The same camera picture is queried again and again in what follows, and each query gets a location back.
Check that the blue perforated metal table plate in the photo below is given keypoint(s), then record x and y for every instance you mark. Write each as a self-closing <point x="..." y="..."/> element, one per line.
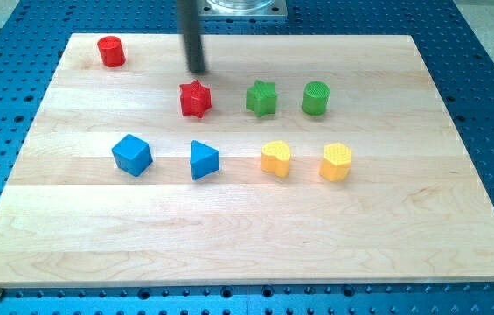
<point x="33" y="35"/>

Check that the red star block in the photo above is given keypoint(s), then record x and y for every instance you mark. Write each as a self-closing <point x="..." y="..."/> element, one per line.
<point x="195" y="99"/>

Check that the yellow heart block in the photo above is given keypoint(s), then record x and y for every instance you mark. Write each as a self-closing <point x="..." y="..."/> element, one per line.
<point x="275" y="158"/>

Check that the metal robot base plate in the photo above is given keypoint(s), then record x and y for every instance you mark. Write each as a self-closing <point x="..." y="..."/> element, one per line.
<point x="242" y="9"/>

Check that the red cylinder block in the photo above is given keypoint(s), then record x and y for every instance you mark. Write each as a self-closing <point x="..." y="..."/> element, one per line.
<point x="111" y="51"/>

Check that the blue triangle block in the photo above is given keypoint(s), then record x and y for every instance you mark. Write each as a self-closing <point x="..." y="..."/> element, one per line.
<point x="204" y="160"/>

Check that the yellow hexagon block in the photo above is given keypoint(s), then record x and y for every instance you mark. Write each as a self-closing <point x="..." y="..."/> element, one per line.
<point x="336" y="163"/>

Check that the blue cube block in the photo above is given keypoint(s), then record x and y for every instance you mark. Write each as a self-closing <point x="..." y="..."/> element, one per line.
<point x="132" y="155"/>

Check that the green cylinder block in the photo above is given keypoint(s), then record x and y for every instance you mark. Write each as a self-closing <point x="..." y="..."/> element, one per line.
<point x="315" y="98"/>

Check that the light wooden board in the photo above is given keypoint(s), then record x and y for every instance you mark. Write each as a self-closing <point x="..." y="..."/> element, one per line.
<point x="412" y="208"/>

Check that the green star block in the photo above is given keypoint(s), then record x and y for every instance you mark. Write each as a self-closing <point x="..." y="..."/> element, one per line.
<point x="261" y="98"/>

